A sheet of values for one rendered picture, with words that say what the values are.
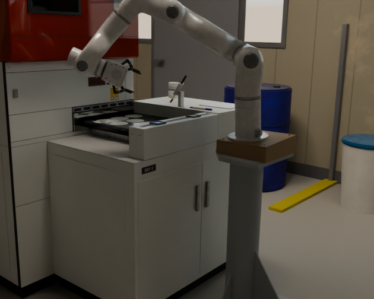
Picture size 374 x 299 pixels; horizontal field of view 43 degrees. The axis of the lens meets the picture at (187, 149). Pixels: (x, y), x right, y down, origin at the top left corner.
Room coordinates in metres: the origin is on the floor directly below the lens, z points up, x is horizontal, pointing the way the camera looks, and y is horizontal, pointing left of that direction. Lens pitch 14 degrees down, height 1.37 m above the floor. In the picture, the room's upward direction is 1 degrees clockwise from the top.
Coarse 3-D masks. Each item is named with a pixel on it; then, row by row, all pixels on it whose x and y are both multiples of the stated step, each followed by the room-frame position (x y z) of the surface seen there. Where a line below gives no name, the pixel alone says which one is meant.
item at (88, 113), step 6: (108, 108) 2.69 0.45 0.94; (114, 108) 2.71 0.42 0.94; (120, 108) 2.74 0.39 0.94; (126, 108) 2.78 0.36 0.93; (132, 108) 2.82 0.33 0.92; (72, 114) 2.49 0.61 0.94; (78, 114) 2.51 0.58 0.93; (84, 114) 2.54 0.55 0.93; (90, 114) 2.57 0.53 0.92; (96, 114) 2.60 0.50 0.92; (72, 120) 2.50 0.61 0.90; (78, 126) 2.51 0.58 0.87; (84, 126) 2.54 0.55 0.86; (90, 126) 2.57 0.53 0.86; (96, 126) 2.60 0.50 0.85
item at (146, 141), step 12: (168, 120) 2.24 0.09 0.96; (180, 120) 2.24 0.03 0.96; (192, 120) 2.28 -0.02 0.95; (204, 120) 2.35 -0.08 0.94; (216, 120) 2.43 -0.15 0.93; (132, 132) 2.06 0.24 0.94; (144, 132) 2.02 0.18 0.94; (156, 132) 2.08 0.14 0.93; (168, 132) 2.14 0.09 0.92; (180, 132) 2.21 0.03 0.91; (192, 132) 2.28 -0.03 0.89; (204, 132) 2.36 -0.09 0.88; (216, 132) 2.44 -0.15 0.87; (132, 144) 2.06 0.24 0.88; (144, 144) 2.02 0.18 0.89; (156, 144) 2.08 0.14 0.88; (168, 144) 2.14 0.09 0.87; (180, 144) 2.21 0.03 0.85; (192, 144) 2.28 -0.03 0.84; (132, 156) 2.06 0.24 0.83; (144, 156) 2.02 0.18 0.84; (156, 156) 2.08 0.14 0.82
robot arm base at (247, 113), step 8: (240, 104) 2.15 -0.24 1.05; (248, 104) 2.14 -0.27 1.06; (256, 104) 2.15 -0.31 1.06; (240, 112) 2.15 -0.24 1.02; (248, 112) 2.14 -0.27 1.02; (256, 112) 2.15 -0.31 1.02; (240, 120) 2.16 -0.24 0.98; (248, 120) 2.14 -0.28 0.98; (256, 120) 2.15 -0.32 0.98; (240, 128) 2.16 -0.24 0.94; (248, 128) 2.14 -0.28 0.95; (256, 128) 2.15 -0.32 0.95; (232, 136) 2.19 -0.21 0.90; (240, 136) 2.16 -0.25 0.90; (248, 136) 2.14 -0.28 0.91; (256, 136) 2.16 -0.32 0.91; (264, 136) 2.16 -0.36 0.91
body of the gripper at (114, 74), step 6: (108, 66) 2.17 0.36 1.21; (114, 66) 2.18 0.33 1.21; (120, 66) 2.19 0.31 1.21; (102, 72) 2.16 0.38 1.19; (108, 72) 2.17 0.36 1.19; (114, 72) 2.18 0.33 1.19; (120, 72) 2.18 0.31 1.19; (126, 72) 2.19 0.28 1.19; (102, 78) 2.17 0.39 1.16; (108, 78) 2.17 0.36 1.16; (114, 78) 2.17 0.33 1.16; (120, 78) 2.18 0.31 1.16; (114, 84) 2.17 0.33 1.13; (120, 84) 2.18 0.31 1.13
